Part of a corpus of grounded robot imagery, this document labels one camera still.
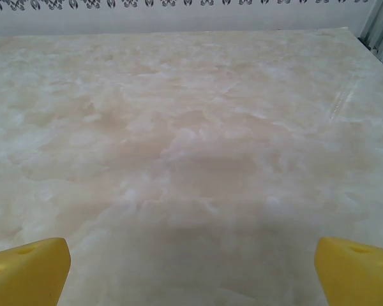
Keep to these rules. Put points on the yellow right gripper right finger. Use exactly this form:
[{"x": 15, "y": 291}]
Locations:
[{"x": 357, "y": 274}]

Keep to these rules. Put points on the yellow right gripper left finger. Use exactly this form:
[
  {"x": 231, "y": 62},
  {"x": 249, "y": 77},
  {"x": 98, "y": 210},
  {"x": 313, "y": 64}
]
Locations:
[{"x": 28, "y": 274}]

